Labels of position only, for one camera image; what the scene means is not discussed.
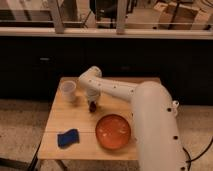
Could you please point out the wooden table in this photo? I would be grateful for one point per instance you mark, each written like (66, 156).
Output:
(65, 116)

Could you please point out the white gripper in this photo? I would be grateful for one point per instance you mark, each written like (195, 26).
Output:
(92, 95)

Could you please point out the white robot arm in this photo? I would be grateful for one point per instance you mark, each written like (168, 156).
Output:
(158, 141)

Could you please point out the orange bowl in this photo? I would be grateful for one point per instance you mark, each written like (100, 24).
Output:
(113, 132)

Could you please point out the cardboard boxes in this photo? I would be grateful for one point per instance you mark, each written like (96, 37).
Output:
(176, 16)

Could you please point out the clear plastic cup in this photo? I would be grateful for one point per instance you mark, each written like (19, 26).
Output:
(67, 89)

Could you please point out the dark red pepper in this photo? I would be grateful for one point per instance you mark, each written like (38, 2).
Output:
(92, 107)

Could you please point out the blue sponge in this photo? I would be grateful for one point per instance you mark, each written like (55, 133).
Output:
(67, 138)

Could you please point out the black office chair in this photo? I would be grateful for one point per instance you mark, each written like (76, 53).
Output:
(104, 8)

